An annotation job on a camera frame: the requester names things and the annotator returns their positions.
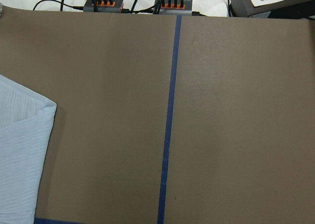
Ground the brown paper table cover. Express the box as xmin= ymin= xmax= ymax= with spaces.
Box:
xmin=0 ymin=6 xmax=315 ymax=224

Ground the left orange usb hub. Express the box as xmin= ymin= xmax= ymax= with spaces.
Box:
xmin=83 ymin=0 xmax=124 ymax=13

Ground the orange usb hub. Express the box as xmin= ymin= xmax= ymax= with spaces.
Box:
xmin=159 ymin=0 xmax=192 ymax=15
xmin=83 ymin=0 xmax=124 ymax=13

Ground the light blue button shirt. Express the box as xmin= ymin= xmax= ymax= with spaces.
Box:
xmin=0 ymin=76 xmax=57 ymax=224

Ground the right orange usb hub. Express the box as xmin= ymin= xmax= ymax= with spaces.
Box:
xmin=159 ymin=0 xmax=192 ymax=15

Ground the dark box with label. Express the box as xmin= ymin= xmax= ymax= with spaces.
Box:
xmin=231 ymin=0 xmax=315 ymax=19

